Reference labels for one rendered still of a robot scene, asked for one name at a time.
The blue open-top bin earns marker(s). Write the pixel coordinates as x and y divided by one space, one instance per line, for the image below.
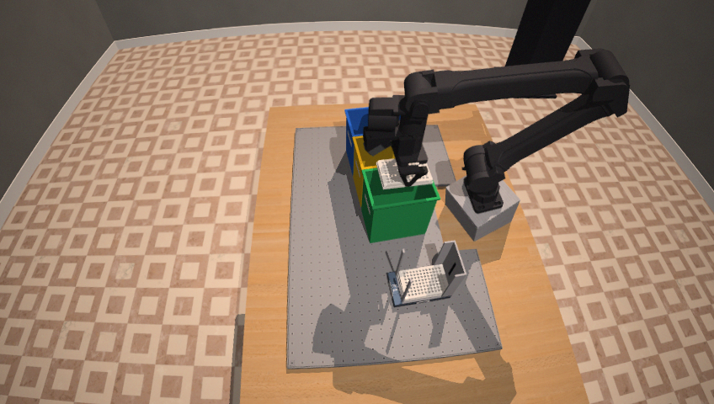
355 122

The green open-top bin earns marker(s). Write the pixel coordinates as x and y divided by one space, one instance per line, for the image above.
396 213

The yellow open bin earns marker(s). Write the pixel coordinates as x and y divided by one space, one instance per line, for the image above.
368 161

